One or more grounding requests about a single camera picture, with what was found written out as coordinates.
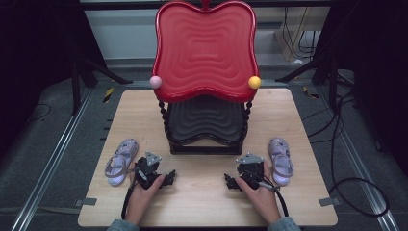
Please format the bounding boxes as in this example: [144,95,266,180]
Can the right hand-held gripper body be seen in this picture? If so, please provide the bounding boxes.
[235,152,268,191]

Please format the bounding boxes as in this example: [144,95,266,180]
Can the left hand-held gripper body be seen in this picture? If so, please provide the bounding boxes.
[134,150,166,191]

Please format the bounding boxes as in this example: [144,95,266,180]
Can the purple sandal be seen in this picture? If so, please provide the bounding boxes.
[268,137,294,188]
[104,138,140,188]

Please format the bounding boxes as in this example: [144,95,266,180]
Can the red and black shoe rack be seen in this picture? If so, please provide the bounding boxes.
[149,0,263,156]

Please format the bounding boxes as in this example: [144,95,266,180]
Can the person's left hand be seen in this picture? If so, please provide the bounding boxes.
[124,172,166,226]

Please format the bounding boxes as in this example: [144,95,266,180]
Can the person's right hand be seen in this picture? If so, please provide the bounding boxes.
[235,162,282,225]

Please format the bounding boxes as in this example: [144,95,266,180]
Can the grey tape piece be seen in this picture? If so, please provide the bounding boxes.
[74,197,98,207]
[318,196,342,208]

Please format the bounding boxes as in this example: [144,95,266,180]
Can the yellow and black floor tape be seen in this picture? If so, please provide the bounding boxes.
[302,86,320,100]
[102,87,115,104]

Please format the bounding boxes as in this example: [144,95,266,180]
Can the black metal stand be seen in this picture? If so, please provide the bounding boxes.
[274,44,355,112]
[70,44,135,117]

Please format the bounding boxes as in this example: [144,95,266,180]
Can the left hand-held gripper cable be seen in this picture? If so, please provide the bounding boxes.
[120,174,140,221]

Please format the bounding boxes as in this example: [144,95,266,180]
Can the hand-held gripper cable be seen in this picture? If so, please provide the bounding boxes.
[120,174,140,221]
[242,171,290,218]

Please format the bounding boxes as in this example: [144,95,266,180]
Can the right hand-held gripper cable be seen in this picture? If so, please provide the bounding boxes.
[242,171,290,218]

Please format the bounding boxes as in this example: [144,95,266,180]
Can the thin black floor cable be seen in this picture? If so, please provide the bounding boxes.
[26,102,53,125]
[300,95,358,144]

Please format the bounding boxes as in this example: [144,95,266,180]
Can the looped black floor cable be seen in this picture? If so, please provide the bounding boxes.
[328,90,391,218]

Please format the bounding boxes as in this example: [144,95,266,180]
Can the metal floor rail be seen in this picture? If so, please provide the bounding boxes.
[10,87,94,231]
[315,86,401,231]

